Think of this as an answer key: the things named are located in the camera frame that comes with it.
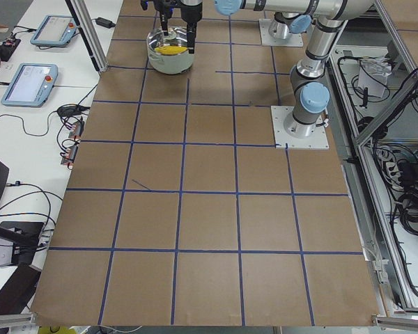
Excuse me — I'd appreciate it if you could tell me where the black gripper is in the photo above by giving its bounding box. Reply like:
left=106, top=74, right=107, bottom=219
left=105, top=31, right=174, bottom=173
left=156, top=0, right=202, bottom=54

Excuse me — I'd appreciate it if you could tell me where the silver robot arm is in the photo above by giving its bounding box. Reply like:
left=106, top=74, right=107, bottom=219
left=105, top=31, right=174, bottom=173
left=153, top=0, right=373, bottom=54
left=284, top=1, right=373, bottom=139

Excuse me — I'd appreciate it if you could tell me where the black cable bundle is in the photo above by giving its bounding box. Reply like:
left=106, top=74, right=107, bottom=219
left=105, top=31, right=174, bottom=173
left=386, top=163, right=418, bottom=237

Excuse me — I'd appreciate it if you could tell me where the black camera stand base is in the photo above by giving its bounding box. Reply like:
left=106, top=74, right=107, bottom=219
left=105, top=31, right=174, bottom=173
left=0, top=221, right=44, bottom=267

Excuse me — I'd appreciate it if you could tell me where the upper teach pendant tablet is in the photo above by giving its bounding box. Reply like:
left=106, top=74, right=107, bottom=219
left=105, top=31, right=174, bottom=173
left=30, top=15, right=77, bottom=47

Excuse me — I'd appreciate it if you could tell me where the aluminium frame post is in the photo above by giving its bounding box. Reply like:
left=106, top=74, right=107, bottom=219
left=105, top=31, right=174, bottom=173
left=65, top=0, right=108, bottom=72

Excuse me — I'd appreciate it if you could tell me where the white crumpled paper box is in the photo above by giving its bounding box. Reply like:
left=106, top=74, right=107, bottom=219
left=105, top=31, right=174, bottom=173
left=357, top=57, right=392, bottom=98

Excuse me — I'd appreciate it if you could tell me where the pale green steel pot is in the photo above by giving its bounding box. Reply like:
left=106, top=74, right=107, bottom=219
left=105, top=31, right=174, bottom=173
left=147, top=46, right=194, bottom=74

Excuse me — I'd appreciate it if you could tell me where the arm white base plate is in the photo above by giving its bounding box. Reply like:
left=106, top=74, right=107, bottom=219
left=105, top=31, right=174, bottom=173
left=271, top=106, right=330, bottom=150
left=259, top=19, right=303, bottom=48

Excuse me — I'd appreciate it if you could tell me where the yellow corn cob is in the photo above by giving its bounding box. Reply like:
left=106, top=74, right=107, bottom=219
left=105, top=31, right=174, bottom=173
left=155, top=45, right=187, bottom=56

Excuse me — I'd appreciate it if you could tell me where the black power adapter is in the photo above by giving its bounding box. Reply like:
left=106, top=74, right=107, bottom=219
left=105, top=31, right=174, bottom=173
left=95, top=17, right=116, bottom=29

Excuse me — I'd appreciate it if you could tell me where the lower teach pendant tablet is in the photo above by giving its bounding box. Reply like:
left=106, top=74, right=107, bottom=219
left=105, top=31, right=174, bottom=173
left=1, top=63, right=59, bottom=107

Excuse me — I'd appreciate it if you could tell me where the teach pendant tablet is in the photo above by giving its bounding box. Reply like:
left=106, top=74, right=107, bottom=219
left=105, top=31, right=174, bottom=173
left=30, top=15, right=77, bottom=47
left=1, top=63, right=59, bottom=107

